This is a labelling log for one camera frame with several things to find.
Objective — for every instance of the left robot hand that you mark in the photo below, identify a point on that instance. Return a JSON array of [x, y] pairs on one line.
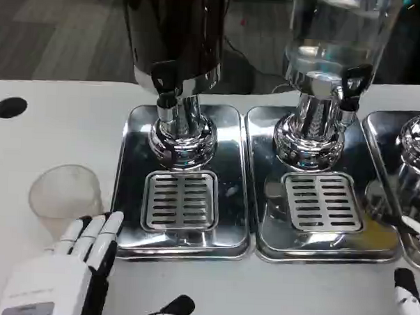
[[44, 283]]

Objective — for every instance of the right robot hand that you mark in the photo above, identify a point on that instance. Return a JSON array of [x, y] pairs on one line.
[[407, 298]]

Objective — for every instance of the clear ribbed glass cup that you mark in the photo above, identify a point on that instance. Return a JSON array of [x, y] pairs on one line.
[[60, 193]]

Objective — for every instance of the slotted steel drip grid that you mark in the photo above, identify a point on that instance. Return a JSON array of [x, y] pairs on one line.
[[321, 202], [180, 201]]

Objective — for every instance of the black round counter hole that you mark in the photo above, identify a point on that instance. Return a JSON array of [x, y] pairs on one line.
[[10, 108]]

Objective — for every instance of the steel tray under dark dispenser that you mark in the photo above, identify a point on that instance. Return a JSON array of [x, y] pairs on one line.
[[229, 200]]

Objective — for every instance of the steel tray under clear dispenser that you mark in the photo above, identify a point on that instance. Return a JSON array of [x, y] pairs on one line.
[[266, 149]]

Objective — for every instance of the black tap lever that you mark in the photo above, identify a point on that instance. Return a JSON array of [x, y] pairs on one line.
[[354, 80], [163, 73]]

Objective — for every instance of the clear water drink dispenser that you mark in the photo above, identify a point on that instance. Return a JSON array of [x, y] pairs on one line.
[[327, 37]]

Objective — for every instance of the black round floor base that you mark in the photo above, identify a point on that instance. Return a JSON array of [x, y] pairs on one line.
[[236, 78]]

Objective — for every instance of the dark coffee drink dispenser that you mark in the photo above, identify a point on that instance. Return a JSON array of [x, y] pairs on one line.
[[174, 27]]

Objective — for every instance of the chrome dispenser pedestal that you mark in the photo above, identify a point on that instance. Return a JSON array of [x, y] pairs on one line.
[[418, 138]]

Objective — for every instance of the steel tray under chrome pedestal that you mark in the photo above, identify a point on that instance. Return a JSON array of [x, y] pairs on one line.
[[381, 137]]

